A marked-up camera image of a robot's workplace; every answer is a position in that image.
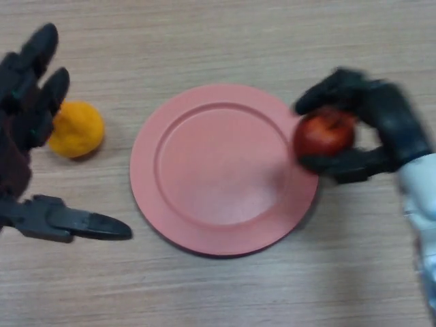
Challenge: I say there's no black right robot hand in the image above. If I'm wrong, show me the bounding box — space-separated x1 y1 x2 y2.
293 67 433 185

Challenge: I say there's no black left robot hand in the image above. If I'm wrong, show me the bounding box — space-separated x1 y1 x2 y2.
0 22 133 244

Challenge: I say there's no red apple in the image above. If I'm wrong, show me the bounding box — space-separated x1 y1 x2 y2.
292 108 357 159

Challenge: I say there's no pink round plate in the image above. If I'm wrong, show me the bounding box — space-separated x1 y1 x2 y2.
129 84 320 257

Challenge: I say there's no yellow pear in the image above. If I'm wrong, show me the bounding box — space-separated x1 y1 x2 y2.
47 100 105 159

